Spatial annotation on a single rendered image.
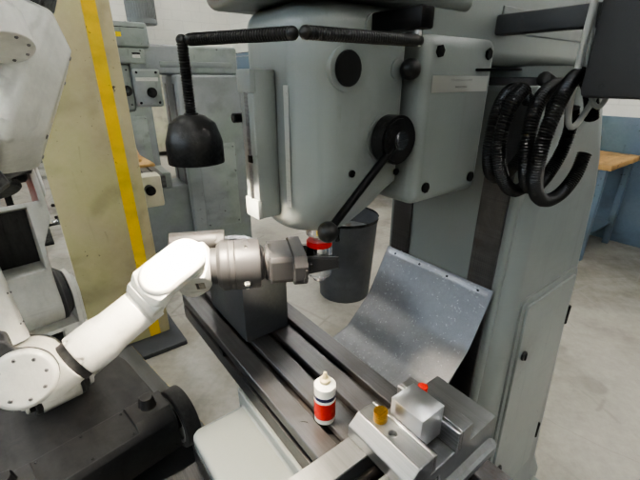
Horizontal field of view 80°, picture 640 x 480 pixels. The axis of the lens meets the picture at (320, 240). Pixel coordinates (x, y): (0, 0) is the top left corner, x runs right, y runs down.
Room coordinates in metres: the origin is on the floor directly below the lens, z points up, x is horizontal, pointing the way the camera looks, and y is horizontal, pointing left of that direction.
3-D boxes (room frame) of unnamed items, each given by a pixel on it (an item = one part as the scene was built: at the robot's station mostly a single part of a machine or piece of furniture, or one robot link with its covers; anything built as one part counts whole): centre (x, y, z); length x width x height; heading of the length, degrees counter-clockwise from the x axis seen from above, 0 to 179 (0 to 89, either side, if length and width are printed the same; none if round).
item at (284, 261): (0.62, 0.09, 1.23); 0.13 x 0.12 x 0.10; 12
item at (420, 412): (0.44, -0.15, 1.05); 0.06 x 0.05 x 0.06; 37
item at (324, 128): (0.64, 0.00, 1.47); 0.21 x 0.19 x 0.32; 37
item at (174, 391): (0.95, 0.47, 0.50); 0.20 x 0.05 x 0.20; 46
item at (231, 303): (0.88, 0.20, 1.04); 0.22 x 0.12 x 0.20; 37
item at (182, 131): (0.51, 0.16, 1.47); 0.07 x 0.07 x 0.06
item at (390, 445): (0.41, -0.11, 1.03); 0.12 x 0.06 x 0.04; 37
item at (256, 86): (0.57, 0.09, 1.45); 0.04 x 0.04 x 0.21; 37
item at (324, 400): (0.54, -0.01, 1.00); 0.04 x 0.04 x 0.11
